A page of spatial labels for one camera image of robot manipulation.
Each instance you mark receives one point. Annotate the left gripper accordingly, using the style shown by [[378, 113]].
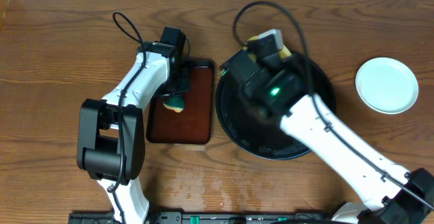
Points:
[[183, 82]]

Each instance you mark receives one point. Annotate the green sponge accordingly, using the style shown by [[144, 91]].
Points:
[[175, 103]]

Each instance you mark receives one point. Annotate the yellow plate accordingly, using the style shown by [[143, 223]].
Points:
[[283, 53]]

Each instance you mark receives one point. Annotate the light blue plate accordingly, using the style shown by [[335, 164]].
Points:
[[386, 85]]

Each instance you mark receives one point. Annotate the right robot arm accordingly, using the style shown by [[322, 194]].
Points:
[[281, 91]]

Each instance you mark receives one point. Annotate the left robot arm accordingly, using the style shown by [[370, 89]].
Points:
[[110, 144]]

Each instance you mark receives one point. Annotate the rectangular brown tray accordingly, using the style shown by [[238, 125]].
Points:
[[193, 124]]

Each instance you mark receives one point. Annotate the round black tray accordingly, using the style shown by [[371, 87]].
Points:
[[267, 141]]

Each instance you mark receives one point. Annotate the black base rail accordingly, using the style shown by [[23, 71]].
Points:
[[200, 218]]

